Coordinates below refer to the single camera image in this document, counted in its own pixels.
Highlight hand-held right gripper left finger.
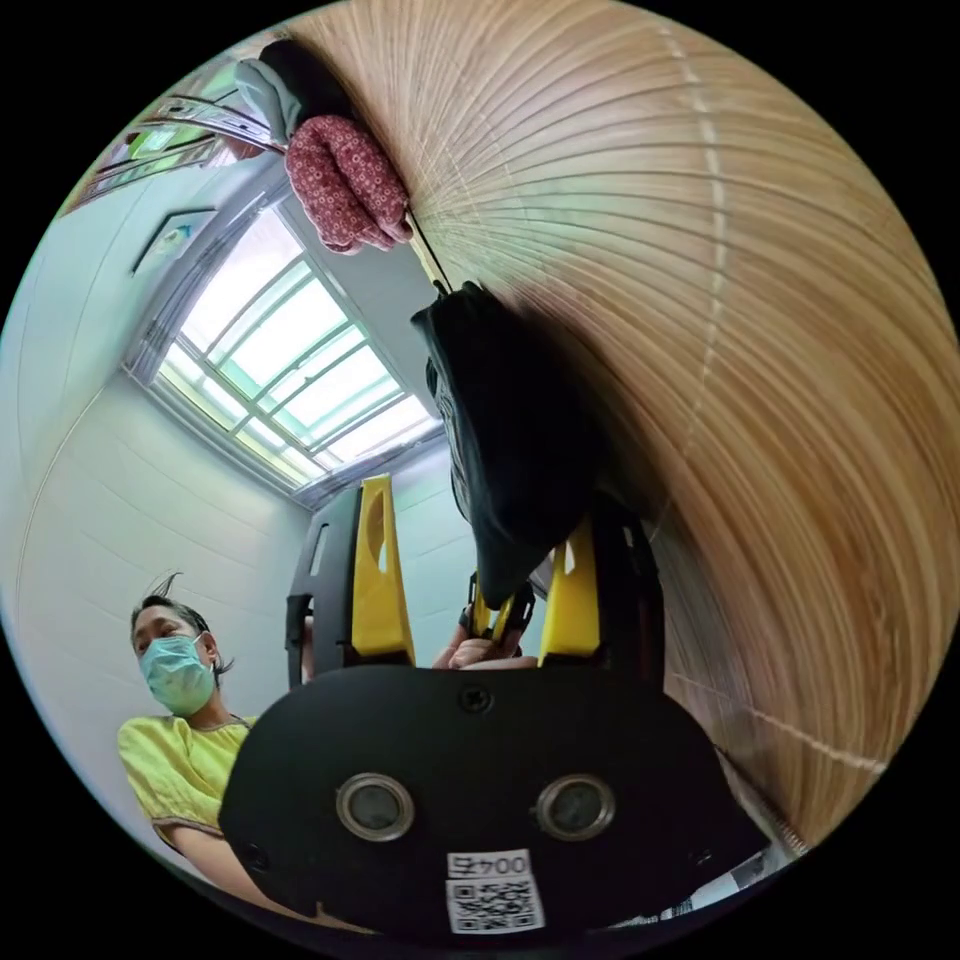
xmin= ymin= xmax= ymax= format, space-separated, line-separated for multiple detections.
xmin=351 ymin=473 xmax=416 ymax=669

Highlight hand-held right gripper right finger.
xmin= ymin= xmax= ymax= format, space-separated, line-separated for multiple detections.
xmin=537 ymin=515 xmax=602 ymax=669

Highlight black pants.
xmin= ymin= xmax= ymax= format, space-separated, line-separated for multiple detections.
xmin=404 ymin=206 xmax=655 ymax=610

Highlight person's left hand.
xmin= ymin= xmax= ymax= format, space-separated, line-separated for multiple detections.
xmin=432 ymin=628 xmax=540 ymax=671

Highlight window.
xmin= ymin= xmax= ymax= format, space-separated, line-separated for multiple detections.
xmin=123 ymin=200 xmax=445 ymax=513

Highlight person's body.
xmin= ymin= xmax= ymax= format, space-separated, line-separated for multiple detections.
xmin=116 ymin=572 xmax=261 ymax=895

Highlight pile of clothes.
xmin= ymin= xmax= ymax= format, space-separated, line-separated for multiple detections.
xmin=232 ymin=37 xmax=416 ymax=257

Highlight framed wall picture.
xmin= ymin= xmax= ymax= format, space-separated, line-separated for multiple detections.
xmin=131 ymin=206 xmax=220 ymax=276

